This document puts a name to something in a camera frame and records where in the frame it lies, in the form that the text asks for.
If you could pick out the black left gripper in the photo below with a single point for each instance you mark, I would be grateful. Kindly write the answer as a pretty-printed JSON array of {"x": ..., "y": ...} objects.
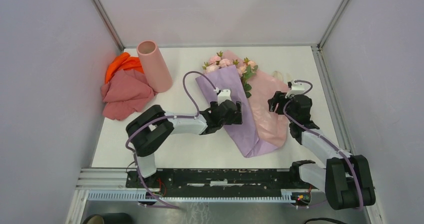
[{"x": 236, "y": 117}]

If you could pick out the cream printed ribbon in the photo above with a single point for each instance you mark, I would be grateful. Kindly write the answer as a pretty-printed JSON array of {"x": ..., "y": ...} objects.
[{"x": 284, "y": 77}]

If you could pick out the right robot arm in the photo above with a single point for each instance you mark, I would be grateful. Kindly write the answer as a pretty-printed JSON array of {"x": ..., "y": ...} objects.
[{"x": 345, "y": 179}]

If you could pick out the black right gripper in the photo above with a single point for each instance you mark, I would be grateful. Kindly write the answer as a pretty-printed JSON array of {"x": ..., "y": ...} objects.
[{"x": 278, "y": 97}]

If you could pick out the pink wrapping paper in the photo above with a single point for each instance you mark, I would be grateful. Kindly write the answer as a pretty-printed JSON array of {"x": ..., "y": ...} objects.
[{"x": 259, "y": 87}]

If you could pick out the pink cylindrical vase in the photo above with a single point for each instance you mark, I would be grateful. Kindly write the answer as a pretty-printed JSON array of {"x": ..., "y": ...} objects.
[{"x": 154, "y": 66}]

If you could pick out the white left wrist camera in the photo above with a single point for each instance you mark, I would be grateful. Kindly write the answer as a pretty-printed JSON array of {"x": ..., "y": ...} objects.
[{"x": 222, "y": 95}]

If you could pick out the black round object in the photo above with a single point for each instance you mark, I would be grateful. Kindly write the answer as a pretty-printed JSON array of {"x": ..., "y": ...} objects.
[{"x": 109, "y": 218}]

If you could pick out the purple paper flower bouquet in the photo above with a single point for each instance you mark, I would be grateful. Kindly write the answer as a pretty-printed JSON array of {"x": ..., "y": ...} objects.
[{"x": 244, "y": 135}]

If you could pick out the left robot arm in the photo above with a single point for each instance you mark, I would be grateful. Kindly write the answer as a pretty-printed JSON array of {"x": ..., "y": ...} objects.
[{"x": 148, "y": 131}]

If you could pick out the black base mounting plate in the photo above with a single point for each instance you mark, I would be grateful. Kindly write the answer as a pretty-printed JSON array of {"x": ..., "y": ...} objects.
[{"x": 227, "y": 191}]

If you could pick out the orange cloth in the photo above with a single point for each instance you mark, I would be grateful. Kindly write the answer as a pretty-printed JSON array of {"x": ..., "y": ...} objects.
[{"x": 124, "y": 62}]

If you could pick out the pink cloth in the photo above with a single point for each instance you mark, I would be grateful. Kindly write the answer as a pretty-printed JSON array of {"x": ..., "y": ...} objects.
[{"x": 127, "y": 92}]

